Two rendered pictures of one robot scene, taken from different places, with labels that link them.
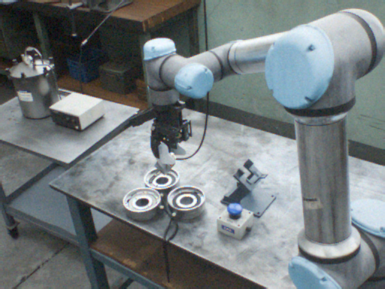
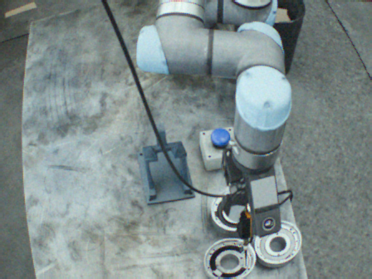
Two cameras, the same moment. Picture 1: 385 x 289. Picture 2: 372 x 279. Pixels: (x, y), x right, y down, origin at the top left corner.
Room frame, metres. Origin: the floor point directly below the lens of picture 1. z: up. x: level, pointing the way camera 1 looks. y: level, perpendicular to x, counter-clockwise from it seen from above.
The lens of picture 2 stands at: (1.48, 0.28, 1.82)
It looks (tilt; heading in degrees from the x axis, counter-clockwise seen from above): 56 degrees down; 221
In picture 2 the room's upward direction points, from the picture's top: straight up
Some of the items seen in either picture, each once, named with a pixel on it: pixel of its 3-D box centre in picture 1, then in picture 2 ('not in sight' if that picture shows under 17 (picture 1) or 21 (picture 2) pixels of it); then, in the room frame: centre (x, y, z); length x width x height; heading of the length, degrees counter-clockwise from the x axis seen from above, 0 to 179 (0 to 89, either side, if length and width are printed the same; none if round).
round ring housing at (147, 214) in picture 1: (142, 205); (276, 246); (1.05, 0.16, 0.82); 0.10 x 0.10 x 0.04
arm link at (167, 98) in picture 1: (165, 92); (255, 142); (1.08, 0.06, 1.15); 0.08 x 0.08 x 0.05
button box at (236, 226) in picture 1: (236, 222); (218, 146); (0.94, -0.10, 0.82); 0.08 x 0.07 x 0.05; 53
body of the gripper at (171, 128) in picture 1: (169, 121); (250, 166); (1.07, 0.06, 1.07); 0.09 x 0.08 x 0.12; 53
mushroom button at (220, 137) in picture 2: (234, 214); (220, 141); (0.95, -0.09, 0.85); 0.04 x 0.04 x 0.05
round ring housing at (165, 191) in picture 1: (162, 183); (229, 262); (1.14, 0.10, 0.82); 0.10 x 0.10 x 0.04
